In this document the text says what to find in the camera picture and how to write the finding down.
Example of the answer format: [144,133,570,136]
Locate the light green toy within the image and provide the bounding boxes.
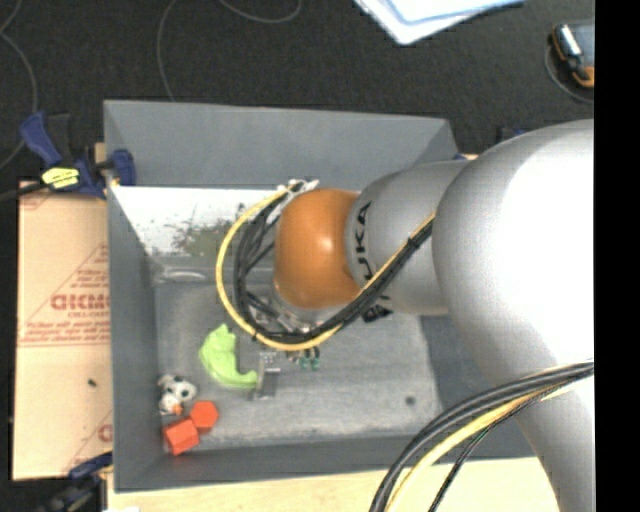
[198,323,260,391]

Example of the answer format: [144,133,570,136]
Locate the orange-red hexagonal block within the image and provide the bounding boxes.
[189,400,221,435]

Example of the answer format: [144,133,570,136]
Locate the grey metal bin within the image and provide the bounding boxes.
[102,99,542,492]

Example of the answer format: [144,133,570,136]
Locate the black and white toy animal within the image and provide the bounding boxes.
[156,373,198,417]

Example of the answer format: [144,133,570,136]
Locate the orange-red cube block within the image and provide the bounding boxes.
[161,418,202,457]

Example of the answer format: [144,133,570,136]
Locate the brown cardboard board, red print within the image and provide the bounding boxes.
[10,179,115,482]

